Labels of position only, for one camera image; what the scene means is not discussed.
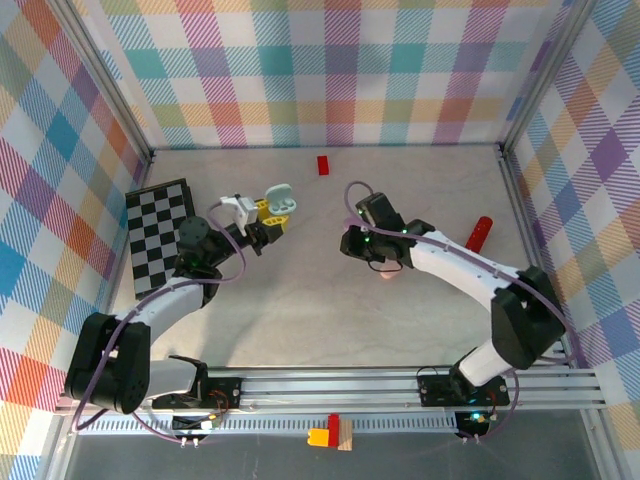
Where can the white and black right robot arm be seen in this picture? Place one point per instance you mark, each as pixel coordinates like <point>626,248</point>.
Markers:
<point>450,260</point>

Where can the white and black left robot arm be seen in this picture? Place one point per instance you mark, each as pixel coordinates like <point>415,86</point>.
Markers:
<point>165,305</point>

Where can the black and white chessboard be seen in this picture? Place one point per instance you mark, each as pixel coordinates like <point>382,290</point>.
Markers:
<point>155,225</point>

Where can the red toy brick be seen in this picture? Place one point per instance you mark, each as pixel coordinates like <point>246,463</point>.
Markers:
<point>333,430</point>
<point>323,165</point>

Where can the red cylinder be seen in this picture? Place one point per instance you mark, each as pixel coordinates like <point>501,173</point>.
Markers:
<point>479,232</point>

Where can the small electronics board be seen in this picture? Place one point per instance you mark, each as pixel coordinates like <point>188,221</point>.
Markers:
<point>472,422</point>
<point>195,424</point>

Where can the wooden block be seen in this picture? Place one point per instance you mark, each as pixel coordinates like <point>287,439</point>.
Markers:
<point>345,440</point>

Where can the yellow toy brick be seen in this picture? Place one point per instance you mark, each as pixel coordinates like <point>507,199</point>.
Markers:
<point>317,437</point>

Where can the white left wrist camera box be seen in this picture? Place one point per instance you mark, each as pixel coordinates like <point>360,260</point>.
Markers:
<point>240,212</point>

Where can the aluminium side rail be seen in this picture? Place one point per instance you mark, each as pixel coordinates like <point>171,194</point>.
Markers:
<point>525,235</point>

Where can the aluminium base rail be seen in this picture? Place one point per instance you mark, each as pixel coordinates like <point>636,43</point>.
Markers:
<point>325,387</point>

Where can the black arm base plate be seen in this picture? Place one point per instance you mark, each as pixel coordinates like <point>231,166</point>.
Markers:
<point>225,392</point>
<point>435,390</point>

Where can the aluminium frame post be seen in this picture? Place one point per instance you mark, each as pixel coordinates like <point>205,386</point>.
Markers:
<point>547,80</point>
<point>105,85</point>

